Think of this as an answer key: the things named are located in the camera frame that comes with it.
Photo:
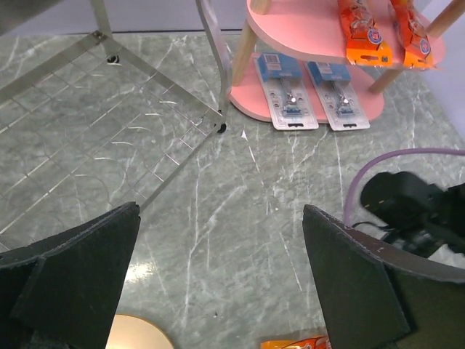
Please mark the blue razor blister pack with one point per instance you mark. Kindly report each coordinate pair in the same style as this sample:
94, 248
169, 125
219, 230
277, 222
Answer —
332, 82
288, 102

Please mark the orange razor bag front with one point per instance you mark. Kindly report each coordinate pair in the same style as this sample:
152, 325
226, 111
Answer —
319, 342

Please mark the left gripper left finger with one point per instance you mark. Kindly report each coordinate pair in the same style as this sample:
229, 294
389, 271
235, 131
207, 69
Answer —
63, 291

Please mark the orange razor bag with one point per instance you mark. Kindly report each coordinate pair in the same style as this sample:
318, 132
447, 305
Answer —
319, 342
412, 35
365, 44

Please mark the bird painted wooden plate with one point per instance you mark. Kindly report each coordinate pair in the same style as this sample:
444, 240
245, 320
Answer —
131, 332

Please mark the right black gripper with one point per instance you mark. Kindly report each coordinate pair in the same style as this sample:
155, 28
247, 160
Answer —
420, 217

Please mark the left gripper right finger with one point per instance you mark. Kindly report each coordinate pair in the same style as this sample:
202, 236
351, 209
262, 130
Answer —
374, 295

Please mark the metal dish rack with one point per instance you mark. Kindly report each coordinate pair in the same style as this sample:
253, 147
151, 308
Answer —
89, 129

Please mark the pink three-tier shelf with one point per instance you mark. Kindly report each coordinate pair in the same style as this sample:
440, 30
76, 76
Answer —
307, 31

